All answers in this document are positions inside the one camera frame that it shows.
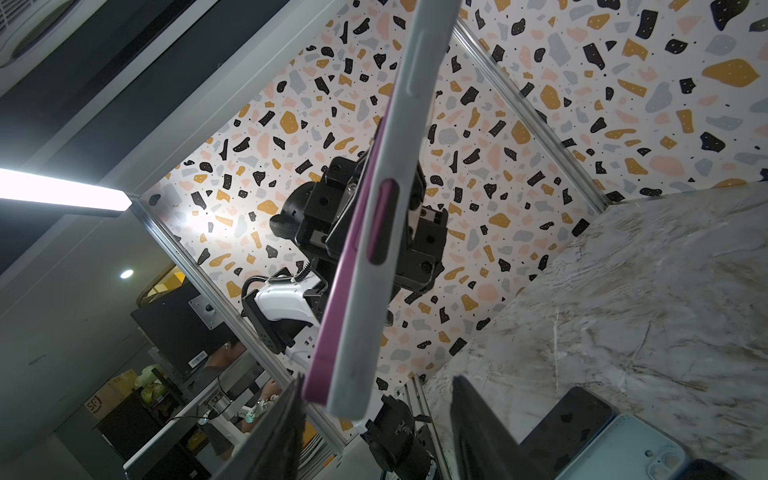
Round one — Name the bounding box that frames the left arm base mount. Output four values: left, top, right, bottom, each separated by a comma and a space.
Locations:
361, 395, 441, 480

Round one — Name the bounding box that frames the white ceiling light bar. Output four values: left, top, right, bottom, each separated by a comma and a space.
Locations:
1, 169, 132, 217

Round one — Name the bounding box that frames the light blue case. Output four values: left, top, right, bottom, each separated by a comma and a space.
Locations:
557, 414, 689, 480

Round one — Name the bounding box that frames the black phone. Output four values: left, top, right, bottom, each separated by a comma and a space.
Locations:
674, 459, 743, 480
302, 104, 402, 420

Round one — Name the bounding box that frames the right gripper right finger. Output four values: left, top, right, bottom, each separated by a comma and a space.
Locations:
450, 376, 543, 480

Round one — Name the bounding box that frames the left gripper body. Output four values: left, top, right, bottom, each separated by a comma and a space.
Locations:
270, 157, 448, 300

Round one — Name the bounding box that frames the ceiling air conditioner vent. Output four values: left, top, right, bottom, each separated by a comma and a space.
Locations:
1, 0, 78, 67

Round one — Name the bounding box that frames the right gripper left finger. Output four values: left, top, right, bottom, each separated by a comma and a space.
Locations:
213, 375, 306, 480

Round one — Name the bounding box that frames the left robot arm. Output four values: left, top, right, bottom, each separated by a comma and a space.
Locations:
241, 157, 448, 364

